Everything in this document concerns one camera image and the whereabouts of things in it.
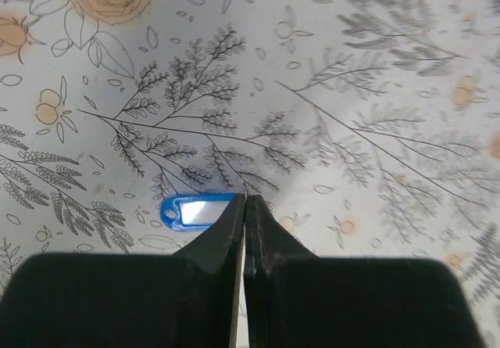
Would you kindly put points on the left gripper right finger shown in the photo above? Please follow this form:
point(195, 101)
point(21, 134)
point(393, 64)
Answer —
point(296, 299)

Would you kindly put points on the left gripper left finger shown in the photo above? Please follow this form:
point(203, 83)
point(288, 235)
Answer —
point(185, 299)

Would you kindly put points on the blue tag key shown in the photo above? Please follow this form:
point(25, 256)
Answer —
point(193, 212)

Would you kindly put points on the floral table mat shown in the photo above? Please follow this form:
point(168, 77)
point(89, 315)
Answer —
point(371, 127)

